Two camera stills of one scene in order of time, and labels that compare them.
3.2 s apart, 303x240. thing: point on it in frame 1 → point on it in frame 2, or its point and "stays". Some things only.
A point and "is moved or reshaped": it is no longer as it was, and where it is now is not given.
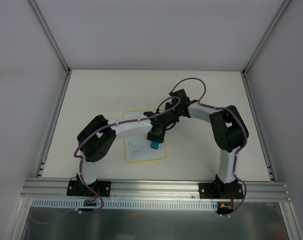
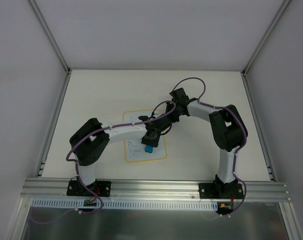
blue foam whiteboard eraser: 154,144 is moved or reshaped
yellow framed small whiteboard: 138,149 stays
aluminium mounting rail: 56,189 stays
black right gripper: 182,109 stays
